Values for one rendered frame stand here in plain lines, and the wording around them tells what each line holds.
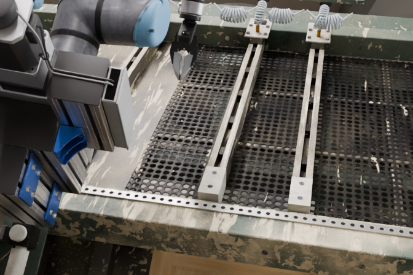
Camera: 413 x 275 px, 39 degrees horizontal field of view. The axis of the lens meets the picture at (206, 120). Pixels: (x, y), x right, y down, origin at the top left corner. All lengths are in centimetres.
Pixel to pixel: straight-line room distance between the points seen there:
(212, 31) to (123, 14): 132
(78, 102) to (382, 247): 93
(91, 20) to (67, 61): 36
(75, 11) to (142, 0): 16
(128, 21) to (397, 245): 89
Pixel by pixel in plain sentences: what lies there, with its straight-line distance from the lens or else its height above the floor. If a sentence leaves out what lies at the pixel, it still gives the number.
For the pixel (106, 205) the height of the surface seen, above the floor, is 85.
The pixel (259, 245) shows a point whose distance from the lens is 160.
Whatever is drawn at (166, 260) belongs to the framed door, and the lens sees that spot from 185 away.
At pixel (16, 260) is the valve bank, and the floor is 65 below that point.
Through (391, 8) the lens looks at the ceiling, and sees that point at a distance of 697.
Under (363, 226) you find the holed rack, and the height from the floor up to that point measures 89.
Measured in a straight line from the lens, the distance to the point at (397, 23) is 312.
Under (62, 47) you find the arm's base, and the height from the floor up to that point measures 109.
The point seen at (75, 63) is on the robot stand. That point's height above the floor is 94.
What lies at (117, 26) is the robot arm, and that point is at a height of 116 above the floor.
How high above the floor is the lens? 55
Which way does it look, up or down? 20 degrees up
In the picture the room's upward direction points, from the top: 10 degrees clockwise
